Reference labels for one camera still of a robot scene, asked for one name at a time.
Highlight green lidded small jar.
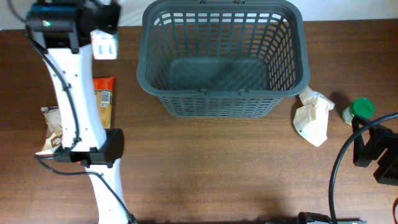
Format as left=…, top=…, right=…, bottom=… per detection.
left=342, top=98, right=376, bottom=125

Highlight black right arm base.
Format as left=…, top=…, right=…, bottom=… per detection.
left=264, top=212, right=367, bottom=224

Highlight brown white snack bag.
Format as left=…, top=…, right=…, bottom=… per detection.
left=35, top=106, right=63, bottom=156

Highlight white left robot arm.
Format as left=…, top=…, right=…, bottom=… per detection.
left=25, top=1, right=137, bottom=223

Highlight orange spaghetti packet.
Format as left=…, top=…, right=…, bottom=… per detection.
left=93, top=77, right=116, bottom=129

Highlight multicolour tissue pocket pack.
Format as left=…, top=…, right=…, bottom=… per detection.
left=90, top=29, right=119, bottom=60

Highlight crumpled cream plastic bag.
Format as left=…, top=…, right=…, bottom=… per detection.
left=293, top=86, right=335, bottom=147

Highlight grey plastic mesh basket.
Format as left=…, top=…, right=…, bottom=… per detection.
left=136, top=0, right=310, bottom=118

